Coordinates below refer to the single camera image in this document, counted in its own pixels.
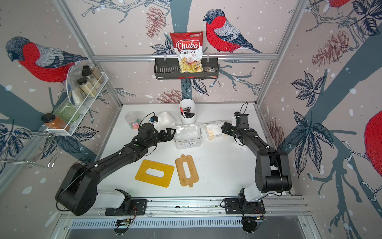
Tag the orange spice jar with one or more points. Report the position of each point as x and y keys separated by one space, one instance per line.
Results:
x=54 y=122

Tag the beige spice bottle front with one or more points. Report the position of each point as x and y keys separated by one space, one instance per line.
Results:
x=87 y=87

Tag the black wire wall basket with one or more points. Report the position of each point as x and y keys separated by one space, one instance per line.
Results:
x=169 y=69

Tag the yellow plastic lid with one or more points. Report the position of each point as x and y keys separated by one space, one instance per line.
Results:
x=155 y=173

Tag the beige spice bottle back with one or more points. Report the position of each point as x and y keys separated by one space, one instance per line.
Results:
x=87 y=73

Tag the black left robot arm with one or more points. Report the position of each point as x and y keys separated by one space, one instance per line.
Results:
x=78 y=190

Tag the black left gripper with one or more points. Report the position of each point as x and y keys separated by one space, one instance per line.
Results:
x=169 y=137

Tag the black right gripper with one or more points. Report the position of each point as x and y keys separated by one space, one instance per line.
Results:
x=225 y=129

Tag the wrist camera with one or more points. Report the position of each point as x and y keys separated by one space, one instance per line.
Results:
x=154 y=120
x=240 y=121

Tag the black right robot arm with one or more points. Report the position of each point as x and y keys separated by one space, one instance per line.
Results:
x=272 y=172

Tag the red Chuba chips bag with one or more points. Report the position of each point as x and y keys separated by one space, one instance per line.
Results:
x=189 y=49

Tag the clear jar with candies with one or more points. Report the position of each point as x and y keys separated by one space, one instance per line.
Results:
x=133 y=120

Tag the bamboo tissue box lid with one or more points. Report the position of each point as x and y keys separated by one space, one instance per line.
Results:
x=187 y=172

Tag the green jar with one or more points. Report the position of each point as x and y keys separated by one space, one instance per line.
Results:
x=67 y=112

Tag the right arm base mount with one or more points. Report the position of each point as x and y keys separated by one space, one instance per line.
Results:
x=233 y=206

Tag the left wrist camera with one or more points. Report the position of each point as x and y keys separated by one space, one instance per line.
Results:
x=154 y=120

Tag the white pen holder cup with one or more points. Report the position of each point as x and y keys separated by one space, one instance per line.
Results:
x=187 y=109

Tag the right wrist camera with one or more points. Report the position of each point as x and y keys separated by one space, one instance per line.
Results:
x=240 y=121

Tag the white wire spice rack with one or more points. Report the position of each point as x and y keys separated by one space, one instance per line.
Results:
x=77 y=97

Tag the metal wire hook rack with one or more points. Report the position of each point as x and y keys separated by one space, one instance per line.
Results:
x=28 y=149

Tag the beige spice bottle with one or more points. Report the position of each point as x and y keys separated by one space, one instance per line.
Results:
x=87 y=73
x=87 y=87

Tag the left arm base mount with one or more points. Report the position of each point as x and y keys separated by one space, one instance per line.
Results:
x=129 y=206

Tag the white rectangular bin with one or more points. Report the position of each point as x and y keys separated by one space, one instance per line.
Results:
x=166 y=121

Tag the clear plastic tissue box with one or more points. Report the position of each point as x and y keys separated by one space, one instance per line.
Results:
x=188 y=136

